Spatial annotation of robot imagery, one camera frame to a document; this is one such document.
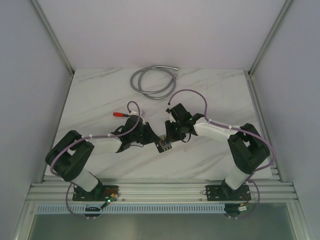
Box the black fuse box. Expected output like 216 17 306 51
155 134 172 153

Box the clear fuse box cover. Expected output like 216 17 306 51
159 134 172 150

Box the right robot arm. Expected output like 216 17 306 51
165 103 270 200

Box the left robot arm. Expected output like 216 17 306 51
45 114 160 201

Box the red handled screwdriver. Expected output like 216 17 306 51
112 112 131 118

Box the grey coiled hose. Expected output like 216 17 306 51
129 65 180 100

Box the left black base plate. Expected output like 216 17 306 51
72 185 119 202

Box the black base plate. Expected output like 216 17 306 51
205 184 252 202
72 185 119 202

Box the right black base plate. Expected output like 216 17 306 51
205 184 252 202

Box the aluminium mounting rail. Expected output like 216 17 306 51
26 176 298 203

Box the slotted cable duct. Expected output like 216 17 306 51
34 202 286 215

